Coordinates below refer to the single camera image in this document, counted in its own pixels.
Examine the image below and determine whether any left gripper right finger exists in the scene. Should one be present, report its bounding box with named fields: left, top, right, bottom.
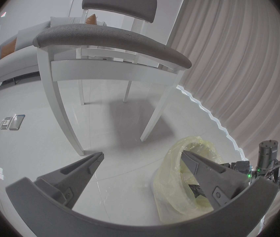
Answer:
left=181, top=150, right=250, bottom=210

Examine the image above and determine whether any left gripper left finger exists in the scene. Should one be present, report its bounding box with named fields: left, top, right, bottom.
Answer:
left=35, top=152, right=104, bottom=209

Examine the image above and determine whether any yellow plastic bag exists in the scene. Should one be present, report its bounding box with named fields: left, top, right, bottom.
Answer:
left=151, top=136, right=225, bottom=224

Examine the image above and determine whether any crumpled black plastic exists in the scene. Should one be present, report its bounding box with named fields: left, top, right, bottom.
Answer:
left=189, top=183, right=208, bottom=199

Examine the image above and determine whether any white trash bin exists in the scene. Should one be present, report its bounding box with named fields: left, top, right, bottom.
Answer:
left=155, top=142, right=223, bottom=222

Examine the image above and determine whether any white curtain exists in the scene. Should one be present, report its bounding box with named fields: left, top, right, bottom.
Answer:
left=166, top=0, right=280, bottom=162

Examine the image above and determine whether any pale grey sofa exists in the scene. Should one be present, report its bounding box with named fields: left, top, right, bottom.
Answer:
left=0, top=15, right=108, bottom=91

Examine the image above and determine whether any white chair with grey padding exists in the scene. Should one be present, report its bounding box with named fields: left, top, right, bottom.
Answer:
left=33, top=0, right=192, bottom=156

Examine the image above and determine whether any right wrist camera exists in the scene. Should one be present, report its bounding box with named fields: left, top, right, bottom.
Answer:
left=230, top=160, right=251, bottom=175

